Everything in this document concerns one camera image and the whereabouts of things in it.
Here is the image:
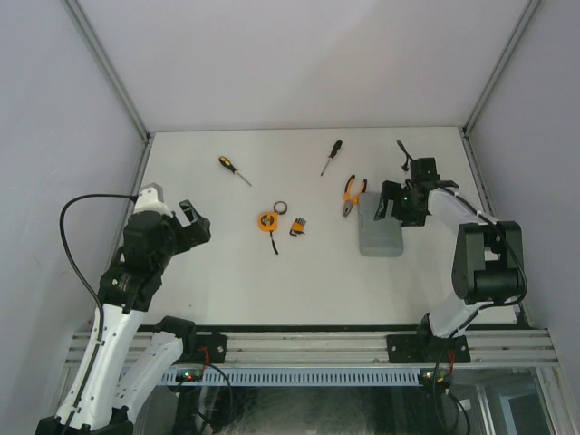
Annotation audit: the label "right aluminium frame post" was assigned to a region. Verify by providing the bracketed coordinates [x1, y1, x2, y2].
[461, 0, 545, 135]

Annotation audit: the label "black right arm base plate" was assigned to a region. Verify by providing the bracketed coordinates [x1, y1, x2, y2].
[386, 334, 471, 363]

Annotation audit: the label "grey plastic tool case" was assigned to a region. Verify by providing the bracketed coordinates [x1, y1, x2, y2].
[357, 192, 404, 258]

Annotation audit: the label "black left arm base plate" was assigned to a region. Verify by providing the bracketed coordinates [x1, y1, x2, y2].
[177, 333, 227, 364]

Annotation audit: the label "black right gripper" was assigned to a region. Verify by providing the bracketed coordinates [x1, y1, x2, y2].
[375, 180, 426, 227]

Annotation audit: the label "short yellow black screwdriver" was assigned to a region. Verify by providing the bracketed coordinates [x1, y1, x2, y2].
[218, 156, 252, 187]

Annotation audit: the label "orange hex key set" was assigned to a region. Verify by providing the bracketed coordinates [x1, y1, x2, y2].
[289, 217, 306, 237]

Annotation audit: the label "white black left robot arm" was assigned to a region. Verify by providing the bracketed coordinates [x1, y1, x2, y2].
[35, 194, 211, 434]

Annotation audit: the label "aluminium frame post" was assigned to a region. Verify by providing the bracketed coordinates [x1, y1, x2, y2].
[461, 0, 545, 135]
[61, 0, 153, 141]

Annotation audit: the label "orange tape measure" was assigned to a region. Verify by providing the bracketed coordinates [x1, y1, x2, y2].
[257, 211, 278, 255]

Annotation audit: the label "grey slotted cable duct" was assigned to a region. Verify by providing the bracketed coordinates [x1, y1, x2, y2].
[159, 367, 421, 387]

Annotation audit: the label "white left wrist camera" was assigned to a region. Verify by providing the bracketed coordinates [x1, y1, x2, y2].
[133, 183, 172, 217]

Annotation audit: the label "orange black pliers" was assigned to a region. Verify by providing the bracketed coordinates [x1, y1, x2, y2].
[342, 174, 368, 218]

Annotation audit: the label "left aluminium frame post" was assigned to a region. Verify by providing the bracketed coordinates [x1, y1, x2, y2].
[61, 0, 153, 141]

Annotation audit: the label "black electrical tape roll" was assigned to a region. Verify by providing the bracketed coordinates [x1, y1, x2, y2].
[273, 201, 288, 215]

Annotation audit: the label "aluminium front rail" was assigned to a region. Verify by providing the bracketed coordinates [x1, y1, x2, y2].
[63, 329, 559, 368]

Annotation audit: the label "long black yellow screwdriver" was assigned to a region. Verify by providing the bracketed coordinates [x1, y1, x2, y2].
[320, 140, 343, 177]

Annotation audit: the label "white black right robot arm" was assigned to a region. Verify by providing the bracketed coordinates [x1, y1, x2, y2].
[374, 179, 528, 362]

